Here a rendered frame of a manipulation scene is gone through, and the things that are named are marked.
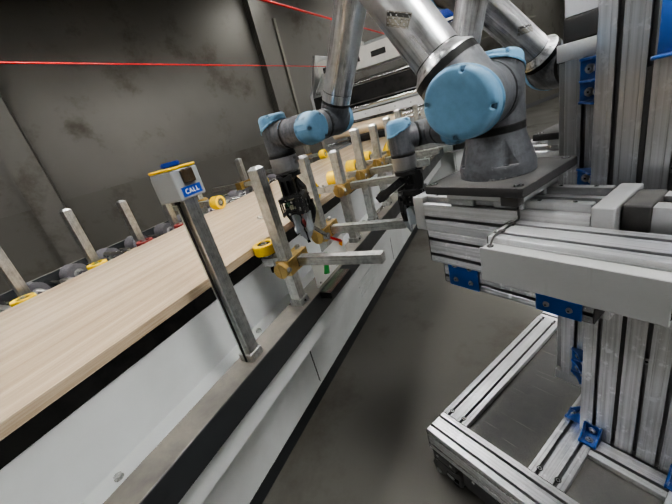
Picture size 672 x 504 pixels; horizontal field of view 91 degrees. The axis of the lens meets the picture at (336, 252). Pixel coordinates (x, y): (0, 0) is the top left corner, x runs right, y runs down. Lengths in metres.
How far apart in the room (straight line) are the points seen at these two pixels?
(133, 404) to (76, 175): 4.72
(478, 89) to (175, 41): 5.56
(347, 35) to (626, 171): 0.65
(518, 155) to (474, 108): 0.19
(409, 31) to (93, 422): 1.02
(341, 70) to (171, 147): 4.87
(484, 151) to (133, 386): 0.97
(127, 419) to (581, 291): 0.99
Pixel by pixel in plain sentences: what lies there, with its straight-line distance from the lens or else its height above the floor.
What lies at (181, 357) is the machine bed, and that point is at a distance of 1.08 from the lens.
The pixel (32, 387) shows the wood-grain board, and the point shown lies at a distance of 0.92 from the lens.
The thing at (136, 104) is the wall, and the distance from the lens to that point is 5.67.
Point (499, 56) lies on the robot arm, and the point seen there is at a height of 1.26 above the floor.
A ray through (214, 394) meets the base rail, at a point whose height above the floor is 0.70.
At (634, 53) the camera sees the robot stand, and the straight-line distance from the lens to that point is 0.84.
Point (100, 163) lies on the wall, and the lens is 5.56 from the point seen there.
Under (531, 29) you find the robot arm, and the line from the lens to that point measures 1.26.
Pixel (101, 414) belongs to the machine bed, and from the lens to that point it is 1.00.
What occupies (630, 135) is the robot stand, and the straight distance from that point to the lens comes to 0.86.
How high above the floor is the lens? 1.23
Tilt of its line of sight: 22 degrees down
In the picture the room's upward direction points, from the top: 15 degrees counter-clockwise
